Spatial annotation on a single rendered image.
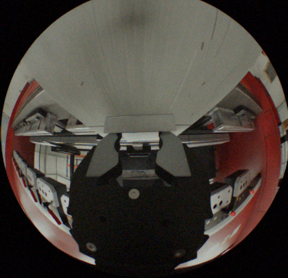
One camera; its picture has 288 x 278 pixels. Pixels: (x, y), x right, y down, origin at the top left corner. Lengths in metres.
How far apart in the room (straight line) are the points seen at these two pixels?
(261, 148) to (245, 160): 0.19
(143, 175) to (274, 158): 0.87
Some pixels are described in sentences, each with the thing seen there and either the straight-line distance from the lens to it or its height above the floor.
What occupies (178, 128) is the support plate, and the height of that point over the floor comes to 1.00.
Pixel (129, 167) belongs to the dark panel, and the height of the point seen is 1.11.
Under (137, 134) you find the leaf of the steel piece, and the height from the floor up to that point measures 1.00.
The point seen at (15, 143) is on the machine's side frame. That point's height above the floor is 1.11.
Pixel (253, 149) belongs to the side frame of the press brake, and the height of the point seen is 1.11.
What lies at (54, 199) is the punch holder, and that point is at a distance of 0.39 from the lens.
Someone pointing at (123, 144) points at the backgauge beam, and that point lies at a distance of 0.47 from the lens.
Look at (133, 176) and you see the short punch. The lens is 0.23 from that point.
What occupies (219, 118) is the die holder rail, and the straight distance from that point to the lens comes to 0.40.
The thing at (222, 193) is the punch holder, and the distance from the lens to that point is 0.33.
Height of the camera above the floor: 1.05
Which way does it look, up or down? 18 degrees down
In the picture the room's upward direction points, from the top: 178 degrees clockwise
